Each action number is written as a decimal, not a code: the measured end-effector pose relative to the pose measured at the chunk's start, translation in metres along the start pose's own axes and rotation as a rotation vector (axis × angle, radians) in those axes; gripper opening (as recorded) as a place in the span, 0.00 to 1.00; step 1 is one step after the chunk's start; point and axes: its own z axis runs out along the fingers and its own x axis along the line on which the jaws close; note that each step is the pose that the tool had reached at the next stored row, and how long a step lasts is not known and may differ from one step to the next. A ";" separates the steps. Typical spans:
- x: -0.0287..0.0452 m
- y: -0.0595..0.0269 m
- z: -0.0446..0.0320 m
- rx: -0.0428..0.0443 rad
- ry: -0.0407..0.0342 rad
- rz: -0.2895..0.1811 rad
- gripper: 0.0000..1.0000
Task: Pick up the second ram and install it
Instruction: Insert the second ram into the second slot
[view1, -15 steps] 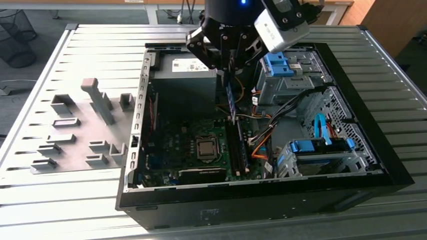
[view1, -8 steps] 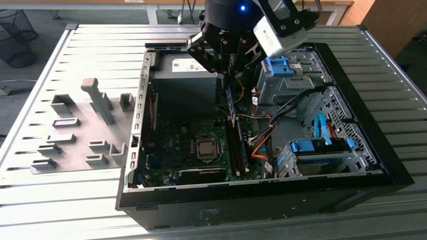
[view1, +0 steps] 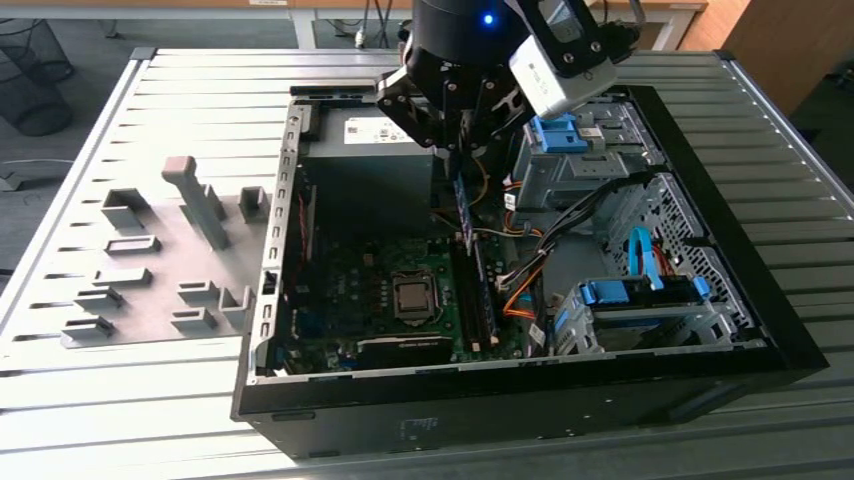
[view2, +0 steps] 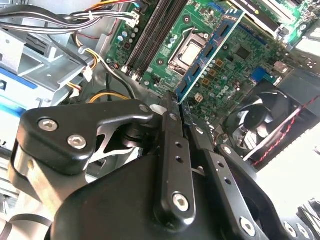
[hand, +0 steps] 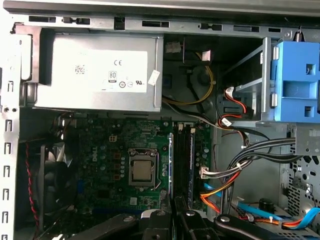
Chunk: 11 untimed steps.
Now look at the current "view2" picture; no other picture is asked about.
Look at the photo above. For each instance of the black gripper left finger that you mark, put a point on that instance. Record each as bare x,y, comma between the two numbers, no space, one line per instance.
75,120

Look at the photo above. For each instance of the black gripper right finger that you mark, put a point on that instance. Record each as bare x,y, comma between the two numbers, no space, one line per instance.
222,177

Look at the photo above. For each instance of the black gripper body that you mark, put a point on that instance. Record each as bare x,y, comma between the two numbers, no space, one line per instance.
112,205

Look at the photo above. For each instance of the blue RAM stick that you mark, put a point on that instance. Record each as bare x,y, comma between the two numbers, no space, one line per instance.
208,51

